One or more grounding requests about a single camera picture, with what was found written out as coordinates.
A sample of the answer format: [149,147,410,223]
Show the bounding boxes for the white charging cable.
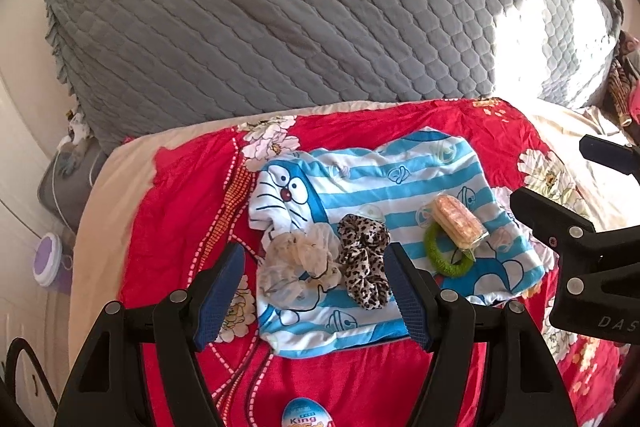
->
[49,133,97,233]

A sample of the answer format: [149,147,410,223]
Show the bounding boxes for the grey quilted headboard cover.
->
[43,0,623,150]

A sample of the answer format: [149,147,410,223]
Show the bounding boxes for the beige sheer scrunchie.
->
[257,223,342,311]

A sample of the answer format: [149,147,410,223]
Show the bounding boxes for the blue striped cartoon cloth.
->
[248,128,546,359]

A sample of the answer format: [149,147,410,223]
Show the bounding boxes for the purple white round container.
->
[32,232,63,287]

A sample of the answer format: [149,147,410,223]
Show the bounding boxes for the clear packaged wafer snack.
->
[431,194,488,251]

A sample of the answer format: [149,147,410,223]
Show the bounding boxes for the leopard print scrunchie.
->
[337,213,392,310]

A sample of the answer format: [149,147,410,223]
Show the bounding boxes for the green fuzzy scrunchie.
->
[423,222,474,279]

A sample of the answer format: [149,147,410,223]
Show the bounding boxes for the grey bedside stool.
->
[37,140,107,233]

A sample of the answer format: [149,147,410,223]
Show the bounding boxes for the pile of clothes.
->
[606,30,640,128]

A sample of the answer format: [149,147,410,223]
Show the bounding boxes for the red blue toy egg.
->
[281,398,334,427]

